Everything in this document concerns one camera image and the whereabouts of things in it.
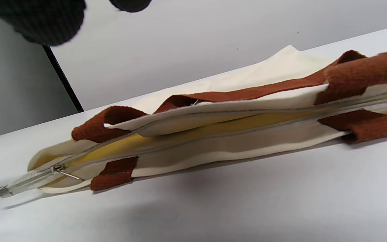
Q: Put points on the person's right hand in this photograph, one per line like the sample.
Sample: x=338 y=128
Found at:
x=49 y=20

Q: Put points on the black stand pole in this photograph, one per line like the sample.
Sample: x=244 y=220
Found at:
x=62 y=79

